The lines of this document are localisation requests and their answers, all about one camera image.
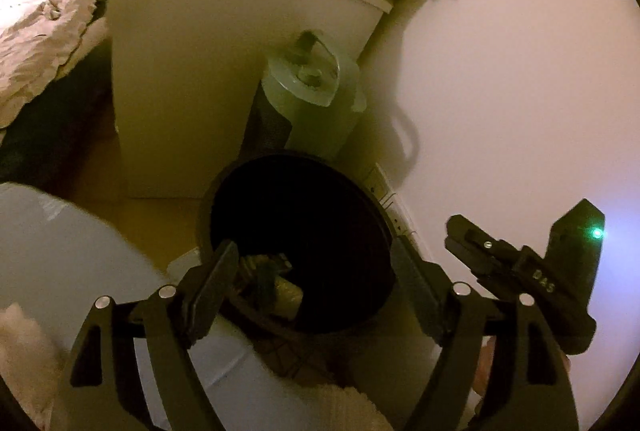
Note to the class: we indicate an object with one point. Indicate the white fluffy cloth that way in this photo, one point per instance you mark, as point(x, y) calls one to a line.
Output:
point(22, 356)

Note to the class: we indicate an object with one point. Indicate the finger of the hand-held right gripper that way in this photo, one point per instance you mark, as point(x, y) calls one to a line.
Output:
point(472, 238)

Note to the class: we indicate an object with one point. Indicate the white cabinet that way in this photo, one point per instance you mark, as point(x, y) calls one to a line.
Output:
point(200, 61)

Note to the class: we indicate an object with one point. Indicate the person's right hand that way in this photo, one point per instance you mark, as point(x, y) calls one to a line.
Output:
point(485, 363)

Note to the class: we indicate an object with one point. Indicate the black round trash bin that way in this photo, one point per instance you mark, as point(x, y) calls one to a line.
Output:
point(300, 221)

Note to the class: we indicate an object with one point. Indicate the white towel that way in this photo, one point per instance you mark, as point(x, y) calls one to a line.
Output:
point(350, 408)

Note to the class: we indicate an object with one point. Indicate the white power strip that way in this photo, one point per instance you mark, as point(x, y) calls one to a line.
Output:
point(392, 206)

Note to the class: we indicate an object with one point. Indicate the crumpled wrapper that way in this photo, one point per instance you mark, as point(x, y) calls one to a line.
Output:
point(287, 298)

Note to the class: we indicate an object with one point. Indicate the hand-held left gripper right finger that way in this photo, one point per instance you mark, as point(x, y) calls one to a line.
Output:
point(412, 286)

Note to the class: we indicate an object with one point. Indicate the white crumpled duvet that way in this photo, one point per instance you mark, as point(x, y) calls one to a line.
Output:
point(40, 41)

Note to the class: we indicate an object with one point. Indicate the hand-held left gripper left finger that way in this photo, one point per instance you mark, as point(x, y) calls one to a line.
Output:
point(212, 283)

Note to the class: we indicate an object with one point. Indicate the round blue table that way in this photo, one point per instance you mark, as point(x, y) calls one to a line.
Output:
point(50, 251)

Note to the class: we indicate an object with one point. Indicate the dark green bed sheet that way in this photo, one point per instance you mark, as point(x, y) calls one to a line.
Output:
point(50, 141)

